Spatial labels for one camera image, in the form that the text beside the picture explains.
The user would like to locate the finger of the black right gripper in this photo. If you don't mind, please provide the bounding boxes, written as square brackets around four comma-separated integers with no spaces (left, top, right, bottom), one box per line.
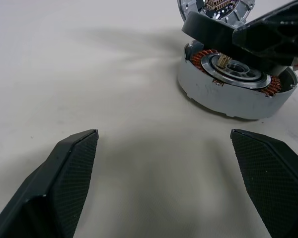
[232,0,298,68]

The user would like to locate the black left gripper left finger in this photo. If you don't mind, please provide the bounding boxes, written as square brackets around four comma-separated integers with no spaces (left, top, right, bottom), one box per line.
[0,128,99,238]

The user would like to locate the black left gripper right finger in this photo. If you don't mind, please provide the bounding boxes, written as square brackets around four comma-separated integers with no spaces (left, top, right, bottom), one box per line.
[229,128,298,238]

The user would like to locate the black spoked rotor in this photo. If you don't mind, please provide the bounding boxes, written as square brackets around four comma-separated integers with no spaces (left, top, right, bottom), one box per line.
[181,11,241,68]

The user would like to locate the grey motor housing copper windings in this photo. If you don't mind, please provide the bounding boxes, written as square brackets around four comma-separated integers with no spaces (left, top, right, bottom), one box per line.
[177,42,298,121]

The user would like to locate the silver motor lid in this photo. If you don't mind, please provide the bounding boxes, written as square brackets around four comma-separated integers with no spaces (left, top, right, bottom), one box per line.
[175,0,256,28]

